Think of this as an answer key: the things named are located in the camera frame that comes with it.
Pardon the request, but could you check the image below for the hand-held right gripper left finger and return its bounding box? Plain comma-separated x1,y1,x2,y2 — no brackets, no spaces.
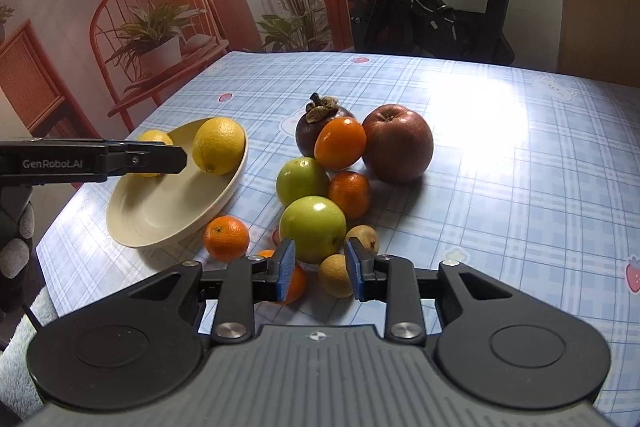
129,238,297,344

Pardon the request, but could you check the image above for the grey shaggy rug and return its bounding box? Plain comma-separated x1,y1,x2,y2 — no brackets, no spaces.
0,292,61,418

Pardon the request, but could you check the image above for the blue plaid tablecloth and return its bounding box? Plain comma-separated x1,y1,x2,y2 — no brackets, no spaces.
36,51,640,413

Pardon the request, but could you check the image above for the large green apple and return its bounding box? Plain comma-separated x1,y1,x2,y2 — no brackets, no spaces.
279,196,347,265

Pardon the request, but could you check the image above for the orange tangerine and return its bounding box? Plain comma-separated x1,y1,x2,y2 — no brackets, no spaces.
314,117,367,172
257,249,307,305
204,215,250,263
328,171,372,221

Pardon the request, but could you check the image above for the large yellow lemon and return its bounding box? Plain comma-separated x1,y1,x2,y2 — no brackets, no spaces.
192,117,247,176

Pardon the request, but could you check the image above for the small green apple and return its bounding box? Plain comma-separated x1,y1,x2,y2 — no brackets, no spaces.
276,157,331,208

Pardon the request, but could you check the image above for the small yellow lemon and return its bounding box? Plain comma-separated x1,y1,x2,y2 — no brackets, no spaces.
127,129,174,178

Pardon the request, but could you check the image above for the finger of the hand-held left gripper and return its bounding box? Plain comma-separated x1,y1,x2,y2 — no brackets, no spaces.
105,141,187,176

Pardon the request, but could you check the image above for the dark purple mangosteen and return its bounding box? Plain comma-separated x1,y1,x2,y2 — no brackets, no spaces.
295,93,357,158

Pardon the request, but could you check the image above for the cream plate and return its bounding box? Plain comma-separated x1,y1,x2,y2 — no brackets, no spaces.
106,118,249,249

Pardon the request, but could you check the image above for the red apple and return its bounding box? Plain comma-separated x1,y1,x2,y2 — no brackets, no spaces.
361,104,434,184

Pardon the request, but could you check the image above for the person's left hand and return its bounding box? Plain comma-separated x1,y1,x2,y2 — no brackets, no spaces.
0,184,36,313

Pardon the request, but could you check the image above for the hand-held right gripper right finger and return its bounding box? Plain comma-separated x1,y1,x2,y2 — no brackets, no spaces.
345,238,516,344

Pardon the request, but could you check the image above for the small brown longan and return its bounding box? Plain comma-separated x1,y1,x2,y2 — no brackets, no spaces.
318,254,354,299

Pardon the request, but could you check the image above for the brown kiwi behind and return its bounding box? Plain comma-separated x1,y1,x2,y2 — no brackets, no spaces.
345,225,380,260

